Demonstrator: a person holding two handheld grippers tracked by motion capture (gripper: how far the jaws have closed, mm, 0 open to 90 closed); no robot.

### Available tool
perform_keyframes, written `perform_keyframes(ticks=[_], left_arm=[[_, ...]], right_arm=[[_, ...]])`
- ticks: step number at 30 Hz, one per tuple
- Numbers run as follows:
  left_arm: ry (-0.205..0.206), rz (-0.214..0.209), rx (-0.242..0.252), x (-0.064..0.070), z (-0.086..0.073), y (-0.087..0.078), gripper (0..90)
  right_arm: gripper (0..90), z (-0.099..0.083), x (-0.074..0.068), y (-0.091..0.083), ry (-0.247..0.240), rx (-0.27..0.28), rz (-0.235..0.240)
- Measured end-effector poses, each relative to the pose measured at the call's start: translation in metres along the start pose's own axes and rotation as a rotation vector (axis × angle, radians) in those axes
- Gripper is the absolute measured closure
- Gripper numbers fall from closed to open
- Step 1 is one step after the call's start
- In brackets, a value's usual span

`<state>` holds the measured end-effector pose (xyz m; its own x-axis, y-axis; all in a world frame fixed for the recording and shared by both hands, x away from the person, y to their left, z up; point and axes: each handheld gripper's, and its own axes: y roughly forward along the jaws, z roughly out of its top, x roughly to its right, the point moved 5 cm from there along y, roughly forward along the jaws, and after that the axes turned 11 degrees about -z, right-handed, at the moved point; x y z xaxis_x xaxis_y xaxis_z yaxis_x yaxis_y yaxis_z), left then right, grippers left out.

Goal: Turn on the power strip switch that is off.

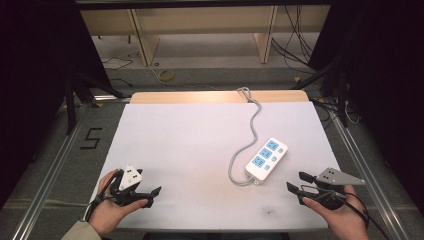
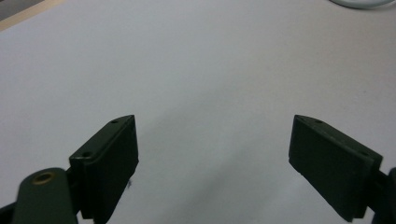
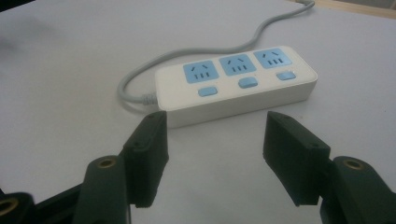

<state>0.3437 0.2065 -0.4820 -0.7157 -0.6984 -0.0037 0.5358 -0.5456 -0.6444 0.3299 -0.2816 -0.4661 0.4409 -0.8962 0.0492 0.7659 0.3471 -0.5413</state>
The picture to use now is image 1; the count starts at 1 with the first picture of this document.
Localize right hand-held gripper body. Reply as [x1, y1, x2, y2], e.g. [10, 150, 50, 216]
[297, 167, 367, 211]

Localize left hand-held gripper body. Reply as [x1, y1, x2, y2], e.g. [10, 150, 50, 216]
[109, 164, 155, 209]

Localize person's left hand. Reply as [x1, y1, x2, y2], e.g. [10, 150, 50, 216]
[88, 168, 150, 239]

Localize person's right hand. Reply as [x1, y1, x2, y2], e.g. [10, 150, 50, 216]
[302, 184, 370, 240]

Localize white power strip blue sockets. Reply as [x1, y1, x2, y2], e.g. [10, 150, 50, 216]
[245, 137, 289, 185]

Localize white table mat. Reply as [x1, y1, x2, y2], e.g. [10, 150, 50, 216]
[89, 101, 342, 233]

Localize black metal stand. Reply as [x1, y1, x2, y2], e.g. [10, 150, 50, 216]
[292, 59, 351, 128]
[63, 71, 125, 136]

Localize yellow tape roll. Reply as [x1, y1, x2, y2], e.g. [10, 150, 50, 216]
[157, 68, 175, 82]

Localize black curtain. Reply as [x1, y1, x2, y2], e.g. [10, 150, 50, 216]
[0, 0, 113, 209]
[308, 0, 424, 214]

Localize light wooden desk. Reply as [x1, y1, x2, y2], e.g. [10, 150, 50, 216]
[79, 4, 332, 67]

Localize aluminium floor rail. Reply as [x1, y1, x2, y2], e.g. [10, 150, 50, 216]
[10, 102, 88, 240]
[328, 105, 412, 240]

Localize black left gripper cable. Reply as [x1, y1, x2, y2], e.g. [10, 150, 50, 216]
[84, 169, 122, 223]

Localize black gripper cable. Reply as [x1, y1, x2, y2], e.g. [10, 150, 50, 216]
[84, 169, 122, 223]
[301, 184, 392, 240]

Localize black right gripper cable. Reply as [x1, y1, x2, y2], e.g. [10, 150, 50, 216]
[301, 184, 392, 240]

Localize grey power strip cable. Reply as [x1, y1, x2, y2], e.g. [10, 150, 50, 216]
[227, 86, 263, 187]

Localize white floor cable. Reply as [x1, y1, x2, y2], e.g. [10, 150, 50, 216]
[147, 63, 222, 92]

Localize thin black floor cable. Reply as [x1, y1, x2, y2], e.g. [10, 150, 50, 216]
[101, 55, 134, 72]

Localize black floor cable bundle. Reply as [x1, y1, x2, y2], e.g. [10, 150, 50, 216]
[270, 4, 316, 69]

